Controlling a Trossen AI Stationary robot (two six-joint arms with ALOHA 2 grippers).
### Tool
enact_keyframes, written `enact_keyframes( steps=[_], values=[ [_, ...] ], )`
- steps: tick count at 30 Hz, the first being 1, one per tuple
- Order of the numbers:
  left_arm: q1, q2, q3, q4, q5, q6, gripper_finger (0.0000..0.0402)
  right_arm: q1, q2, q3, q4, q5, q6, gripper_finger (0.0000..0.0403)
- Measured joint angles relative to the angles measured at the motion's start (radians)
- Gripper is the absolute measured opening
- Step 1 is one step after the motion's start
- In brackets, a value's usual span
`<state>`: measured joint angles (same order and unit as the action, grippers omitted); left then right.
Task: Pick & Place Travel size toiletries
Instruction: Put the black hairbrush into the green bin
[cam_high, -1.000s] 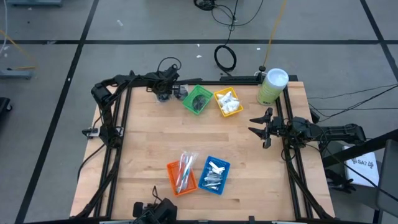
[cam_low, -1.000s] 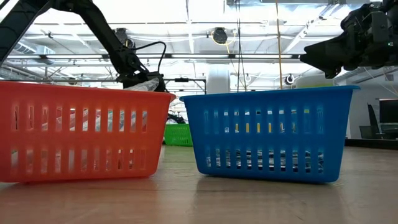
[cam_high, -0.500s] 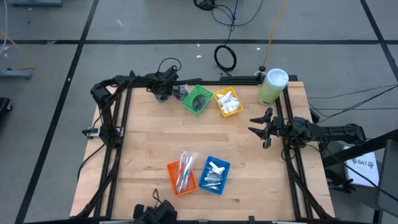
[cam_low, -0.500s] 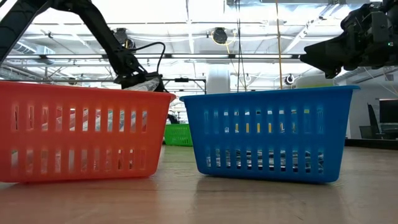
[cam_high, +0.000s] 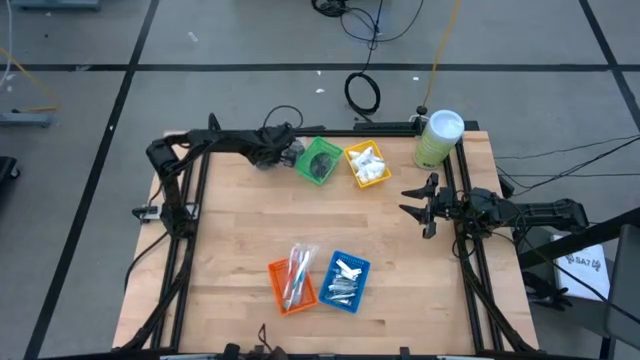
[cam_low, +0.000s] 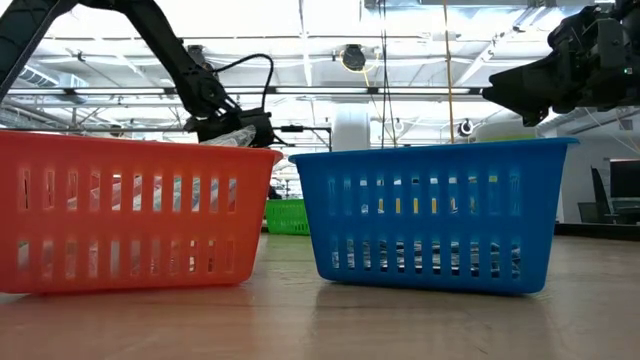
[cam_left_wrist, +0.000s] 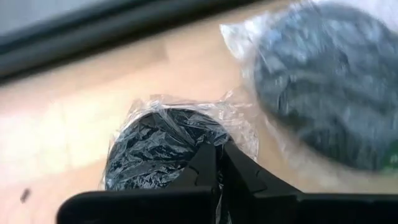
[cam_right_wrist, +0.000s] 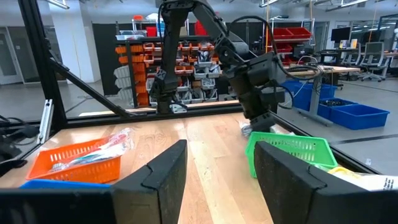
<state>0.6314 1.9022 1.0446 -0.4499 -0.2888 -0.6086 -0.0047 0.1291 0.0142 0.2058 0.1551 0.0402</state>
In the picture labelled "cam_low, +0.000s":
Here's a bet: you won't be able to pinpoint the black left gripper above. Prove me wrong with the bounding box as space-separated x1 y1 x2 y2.
185 107 276 149

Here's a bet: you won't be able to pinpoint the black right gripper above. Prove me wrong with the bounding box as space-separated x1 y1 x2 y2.
482 4 626 127

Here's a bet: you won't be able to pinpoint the bagged black round disc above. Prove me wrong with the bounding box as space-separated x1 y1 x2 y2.
202 124 257 149

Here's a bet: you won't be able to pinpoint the black metal crossbar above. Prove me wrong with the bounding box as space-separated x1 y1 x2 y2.
274 123 334 153

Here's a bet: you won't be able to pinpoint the white building pillar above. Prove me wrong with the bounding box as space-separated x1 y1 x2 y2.
332 103 371 151

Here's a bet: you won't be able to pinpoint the green plastic basket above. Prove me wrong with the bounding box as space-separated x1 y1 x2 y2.
264 198 311 237

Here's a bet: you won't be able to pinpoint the black office chair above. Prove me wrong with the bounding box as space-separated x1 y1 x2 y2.
589 166 615 225

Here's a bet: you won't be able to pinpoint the dark computer monitor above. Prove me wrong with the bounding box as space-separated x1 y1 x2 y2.
609 159 640 200

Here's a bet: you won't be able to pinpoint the blue plastic basket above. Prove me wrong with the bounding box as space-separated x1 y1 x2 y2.
288 137 580 296

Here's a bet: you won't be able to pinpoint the orange plastic basket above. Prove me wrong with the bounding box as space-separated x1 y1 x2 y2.
0 130 285 295

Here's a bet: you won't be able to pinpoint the yellow hanging cable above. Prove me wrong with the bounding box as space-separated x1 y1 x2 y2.
442 0 455 145

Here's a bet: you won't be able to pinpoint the black ceiling cable reel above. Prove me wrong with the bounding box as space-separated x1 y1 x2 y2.
341 43 369 73

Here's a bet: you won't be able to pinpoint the black aluminium table frame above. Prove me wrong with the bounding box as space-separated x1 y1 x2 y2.
553 222 640 242

